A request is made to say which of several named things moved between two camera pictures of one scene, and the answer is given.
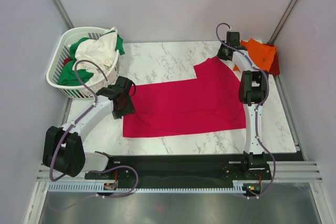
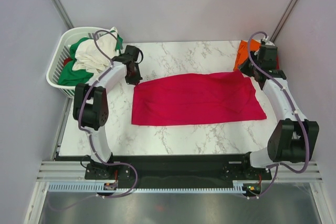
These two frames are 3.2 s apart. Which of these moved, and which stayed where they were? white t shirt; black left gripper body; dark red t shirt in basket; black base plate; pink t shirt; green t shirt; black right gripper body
Moved: pink t shirt; black right gripper body; black left gripper body
Stayed: white t shirt; green t shirt; dark red t shirt in basket; black base plate
